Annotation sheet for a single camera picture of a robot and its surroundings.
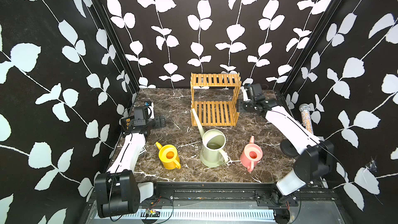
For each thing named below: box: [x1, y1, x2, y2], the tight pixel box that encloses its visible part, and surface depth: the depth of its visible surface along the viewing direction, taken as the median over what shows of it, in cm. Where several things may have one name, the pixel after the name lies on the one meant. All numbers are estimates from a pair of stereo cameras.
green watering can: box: [191, 108, 229, 168], surface depth 76 cm
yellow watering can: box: [154, 141, 182, 170], surface depth 78 cm
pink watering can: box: [239, 135, 264, 173], surface depth 80 cm
